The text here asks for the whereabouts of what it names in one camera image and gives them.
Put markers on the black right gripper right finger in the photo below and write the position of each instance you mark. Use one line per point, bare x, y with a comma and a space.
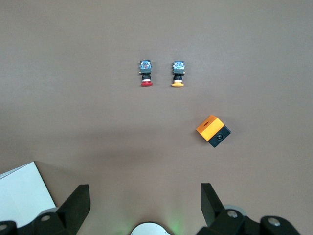
210, 205

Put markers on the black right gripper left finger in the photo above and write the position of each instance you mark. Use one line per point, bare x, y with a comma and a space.
78, 205

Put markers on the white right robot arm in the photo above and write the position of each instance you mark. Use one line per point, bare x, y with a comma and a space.
150, 228

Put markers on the orange and black button box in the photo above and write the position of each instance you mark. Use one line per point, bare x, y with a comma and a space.
210, 127

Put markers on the black right wrist camera bracket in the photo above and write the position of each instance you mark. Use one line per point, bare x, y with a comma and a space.
49, 225

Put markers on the yellow push button switch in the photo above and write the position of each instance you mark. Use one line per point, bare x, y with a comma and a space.
178, 73

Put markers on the red push button switch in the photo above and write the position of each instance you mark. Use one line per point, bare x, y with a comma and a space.
146, 73

